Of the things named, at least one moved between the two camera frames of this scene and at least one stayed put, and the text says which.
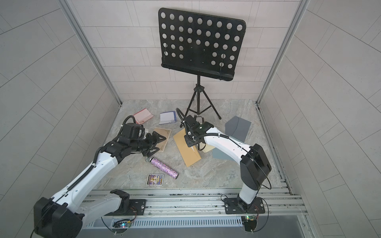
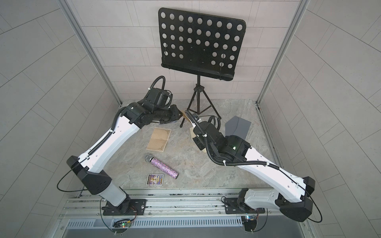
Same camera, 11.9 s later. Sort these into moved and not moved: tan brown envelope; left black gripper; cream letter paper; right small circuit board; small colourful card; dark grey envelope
Moved: left black gripper; tan brown envelope
Not moved: dark grey envelope; right small circuit board; small colourful card; cream letter paper
